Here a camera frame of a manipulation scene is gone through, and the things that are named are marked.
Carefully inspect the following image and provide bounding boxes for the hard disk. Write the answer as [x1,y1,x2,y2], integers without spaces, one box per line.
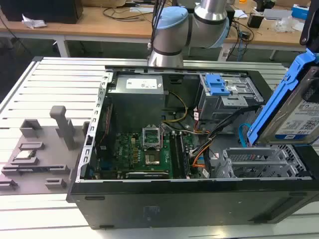
[247,48,319,148]

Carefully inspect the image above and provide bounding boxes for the metal disk bay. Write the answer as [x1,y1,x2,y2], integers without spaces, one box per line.
[214,145,313,179]

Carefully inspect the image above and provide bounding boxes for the black RAM slot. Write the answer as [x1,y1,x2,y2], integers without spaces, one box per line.
[179,132,192,178]
[173,132,185,179]

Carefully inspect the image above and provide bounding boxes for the black expansion slot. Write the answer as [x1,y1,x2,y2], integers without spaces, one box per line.
[125,170,170,179]

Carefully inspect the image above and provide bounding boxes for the blue cardboard box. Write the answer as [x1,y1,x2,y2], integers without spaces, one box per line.
[291,3,310,21]

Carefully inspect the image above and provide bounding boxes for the clear plastic bags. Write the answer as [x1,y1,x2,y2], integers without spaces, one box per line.
[275,16,304,33]

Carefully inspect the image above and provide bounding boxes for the grey flat box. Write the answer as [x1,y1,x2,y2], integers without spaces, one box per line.
[262,8,293,19]

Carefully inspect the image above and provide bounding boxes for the small black box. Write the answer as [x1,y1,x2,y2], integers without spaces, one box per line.
[247,12,265,28]

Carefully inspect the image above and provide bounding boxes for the blue plastic drive latch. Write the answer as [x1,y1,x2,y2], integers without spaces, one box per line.
[205,74,231,98]

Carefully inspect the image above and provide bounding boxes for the metal drive cage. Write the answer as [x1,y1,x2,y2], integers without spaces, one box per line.
[198,73,265,123]

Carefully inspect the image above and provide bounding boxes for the grey power supply unit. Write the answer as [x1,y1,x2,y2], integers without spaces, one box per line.
[109,74,164,101]

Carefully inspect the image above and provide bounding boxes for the metal socket cover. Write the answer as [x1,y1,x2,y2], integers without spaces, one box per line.
[142,126,163,151]

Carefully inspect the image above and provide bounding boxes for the CPU socket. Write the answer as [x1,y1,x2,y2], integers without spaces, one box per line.
[145,152,160,166]

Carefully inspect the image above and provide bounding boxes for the wooden desk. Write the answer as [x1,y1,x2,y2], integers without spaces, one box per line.
[0,5,310,61]

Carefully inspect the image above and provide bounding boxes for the green motherboard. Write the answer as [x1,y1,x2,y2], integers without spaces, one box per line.
[96,129,193,180]

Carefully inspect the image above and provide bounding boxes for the black open PC case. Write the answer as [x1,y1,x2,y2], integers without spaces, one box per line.
[65,65,319,230]

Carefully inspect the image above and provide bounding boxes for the crumpled white paper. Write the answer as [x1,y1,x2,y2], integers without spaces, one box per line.
[21,13,48,30]

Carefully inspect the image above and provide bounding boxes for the grey parts rack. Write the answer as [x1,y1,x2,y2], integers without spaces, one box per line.
[0,105,91,193]

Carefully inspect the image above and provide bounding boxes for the silver CPU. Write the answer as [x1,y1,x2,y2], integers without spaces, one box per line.
[14,150,35,160]

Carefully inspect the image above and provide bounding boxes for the RAM stick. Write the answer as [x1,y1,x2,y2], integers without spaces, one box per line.
[3,167,34,173]

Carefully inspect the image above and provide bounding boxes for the black disk wire bundle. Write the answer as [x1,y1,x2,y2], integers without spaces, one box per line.
[203,104,263,150]

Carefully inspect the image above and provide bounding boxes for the blue disk wire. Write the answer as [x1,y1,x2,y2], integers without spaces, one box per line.
[238,122,251,148]

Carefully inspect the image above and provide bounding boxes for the yellow power wire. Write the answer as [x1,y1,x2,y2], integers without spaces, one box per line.
[161,91,189,124]

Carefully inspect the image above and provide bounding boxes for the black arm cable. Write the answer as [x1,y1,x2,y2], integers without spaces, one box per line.
[148,0,165,52]

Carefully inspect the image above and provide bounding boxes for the orange wire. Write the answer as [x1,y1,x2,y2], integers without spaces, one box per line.
[191,139,213,168]

